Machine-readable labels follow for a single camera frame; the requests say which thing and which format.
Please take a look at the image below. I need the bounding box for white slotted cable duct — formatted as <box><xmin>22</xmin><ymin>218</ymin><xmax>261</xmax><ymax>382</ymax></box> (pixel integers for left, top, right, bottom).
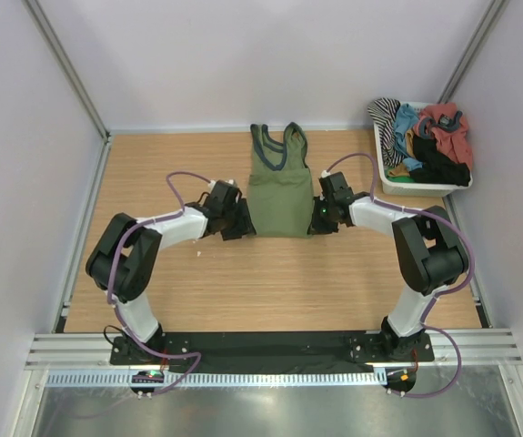
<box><xmin>45</xmin><ymin>369</ymin><xmax>387</xmax><ymax>389</ymax></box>

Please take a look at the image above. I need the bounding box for left aluminium corner post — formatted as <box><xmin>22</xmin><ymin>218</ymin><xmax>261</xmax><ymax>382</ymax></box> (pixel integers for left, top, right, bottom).
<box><xmin>22</xmin><ymin>0</ymin><xmax>110</xmax><ymax>142</ymax></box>

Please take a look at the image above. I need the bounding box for white laundry basket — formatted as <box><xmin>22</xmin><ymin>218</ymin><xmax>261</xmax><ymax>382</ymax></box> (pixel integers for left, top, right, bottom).
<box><xmin>367</xmin><ymin>97</ymin><xmax>473</xmax><ymax>197</ymax></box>

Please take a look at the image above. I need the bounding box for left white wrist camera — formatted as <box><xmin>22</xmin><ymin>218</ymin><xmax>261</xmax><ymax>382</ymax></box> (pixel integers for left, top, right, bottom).
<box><xmin>208</xmin><ymin>179</ymin><xmax>237</xmax><ymax>189</ymax></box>

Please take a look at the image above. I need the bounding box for green tank top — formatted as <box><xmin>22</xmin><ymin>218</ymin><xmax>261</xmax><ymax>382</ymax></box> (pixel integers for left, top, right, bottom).
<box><xmin>246</xmin><ymin>122</ymin><xmax>314</xmax><ymax>239</ymax></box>

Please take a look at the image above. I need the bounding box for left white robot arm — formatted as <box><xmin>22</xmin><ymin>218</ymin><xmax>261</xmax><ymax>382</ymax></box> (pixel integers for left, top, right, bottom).
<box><xmin>85</xmin><ymin>180</ymin><xmax>254</xmax><ymax>364</ymax></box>

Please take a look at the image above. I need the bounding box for light blue tank top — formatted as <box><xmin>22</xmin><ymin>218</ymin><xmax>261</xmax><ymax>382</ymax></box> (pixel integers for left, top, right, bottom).
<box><xmin>393</xmin><ymin>103</ymin><xmax>423</xmax><ymax>172</ymax></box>

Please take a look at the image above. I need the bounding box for right aluminium corner post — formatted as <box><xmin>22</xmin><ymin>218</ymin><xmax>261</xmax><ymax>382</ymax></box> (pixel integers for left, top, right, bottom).
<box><xmin>438</xmin><ymin>0</ymin><xmax>509</xmax><ymax>103</ymax></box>

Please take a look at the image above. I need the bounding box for pink tank top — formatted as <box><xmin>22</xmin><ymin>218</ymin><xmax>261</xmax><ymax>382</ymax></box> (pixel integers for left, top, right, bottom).
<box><xmin>413</xmin><ymin>102</ymin><xmax>473</xmax><ymax>170</ymax></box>

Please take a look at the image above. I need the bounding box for aluminium corner post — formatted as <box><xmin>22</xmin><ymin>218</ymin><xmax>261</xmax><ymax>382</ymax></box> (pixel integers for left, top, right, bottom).
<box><xmin>22</xmin><ymin>0</ymin><xmax>110</xmax><ymax>142</ymax></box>
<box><xmin>438</xmin><ymin>0</ymin><xmax>509</xmax><ymax>103</ymax></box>

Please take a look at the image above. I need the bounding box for striped tank top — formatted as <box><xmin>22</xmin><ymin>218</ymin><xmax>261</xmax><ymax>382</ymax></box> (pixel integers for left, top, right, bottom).
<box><xmin>367</xmin><ymin>97</ymin><xmax>403</xmax><ymax>168</ymax></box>

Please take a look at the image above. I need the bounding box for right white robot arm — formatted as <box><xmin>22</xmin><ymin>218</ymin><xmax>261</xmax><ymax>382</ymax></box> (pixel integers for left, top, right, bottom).
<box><xmin>312</xmin><ymin>172</ymin><xmax>470</xmax><ymax>361</ymax></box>

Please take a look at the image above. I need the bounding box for yellow garment in basket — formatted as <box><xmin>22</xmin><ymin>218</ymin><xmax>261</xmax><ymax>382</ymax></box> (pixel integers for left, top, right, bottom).
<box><xmin>385</xmin><ymin>164</ymin><xmax>414</xmax><ymax>183</ymax></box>

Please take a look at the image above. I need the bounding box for black tank top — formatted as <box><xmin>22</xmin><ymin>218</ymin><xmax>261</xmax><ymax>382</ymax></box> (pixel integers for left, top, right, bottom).
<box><xmin>409</xmin><ymin>136</ymin><xmax>471</xmax><ymax>187</ymax></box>

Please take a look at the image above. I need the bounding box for aluminium frame rail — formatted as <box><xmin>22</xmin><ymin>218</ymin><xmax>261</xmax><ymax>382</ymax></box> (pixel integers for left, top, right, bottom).
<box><xmin>25</xmin><ymin>329</ymin><xmax>522</xmax><ymax>370</ymax></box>

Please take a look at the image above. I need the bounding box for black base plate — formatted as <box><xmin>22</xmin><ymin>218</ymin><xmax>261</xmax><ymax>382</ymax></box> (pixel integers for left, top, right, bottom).
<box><xmin>110</xmin><ymin>330</ymin><xmax>435</xmax><ymax>372</ymax></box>

